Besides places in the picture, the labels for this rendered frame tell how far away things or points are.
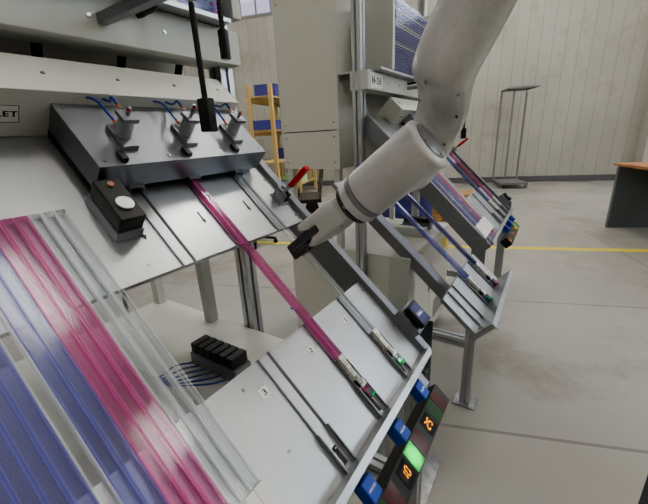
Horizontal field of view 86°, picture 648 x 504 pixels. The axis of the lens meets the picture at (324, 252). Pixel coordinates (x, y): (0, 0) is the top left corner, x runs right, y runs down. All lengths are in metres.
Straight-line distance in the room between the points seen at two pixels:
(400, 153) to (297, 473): 0.44
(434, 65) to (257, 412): 0.49
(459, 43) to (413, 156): 0.14
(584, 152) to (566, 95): 1.20
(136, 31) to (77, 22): 0.10
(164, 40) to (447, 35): 0.53
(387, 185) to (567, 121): 8.34
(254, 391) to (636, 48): 9.09
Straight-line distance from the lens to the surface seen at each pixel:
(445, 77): 0.51
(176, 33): 0.84
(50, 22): 0.73
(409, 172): 0.52
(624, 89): 9.17
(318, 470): 0.52
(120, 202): 0.55
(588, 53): 8.96
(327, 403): 0.56
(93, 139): 0.62
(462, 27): 0.51
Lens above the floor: 1.15
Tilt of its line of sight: 19 degrees down
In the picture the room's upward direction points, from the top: 3 degrees counter-clockwise
